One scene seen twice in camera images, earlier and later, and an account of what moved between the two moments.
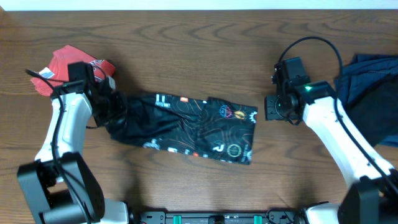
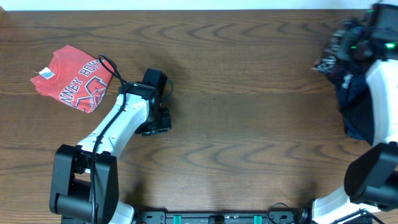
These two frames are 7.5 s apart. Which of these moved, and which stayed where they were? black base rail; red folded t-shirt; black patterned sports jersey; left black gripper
Moved: black patterned sports jersey; left black gripper
Stayed: black base rail; red folded t-shirt
